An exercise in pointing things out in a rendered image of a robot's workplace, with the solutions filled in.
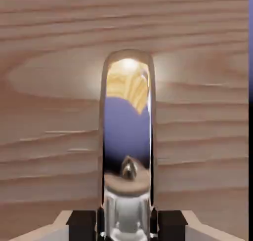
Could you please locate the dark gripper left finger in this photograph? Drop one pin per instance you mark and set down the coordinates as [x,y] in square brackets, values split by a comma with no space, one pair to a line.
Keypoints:
[79,227]

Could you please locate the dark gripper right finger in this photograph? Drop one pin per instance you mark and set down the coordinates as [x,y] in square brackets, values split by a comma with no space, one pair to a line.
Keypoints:
[172,227]

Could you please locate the light wood cabinet door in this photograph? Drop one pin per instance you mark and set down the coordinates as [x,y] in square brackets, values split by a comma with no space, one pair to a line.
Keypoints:
[49,106]

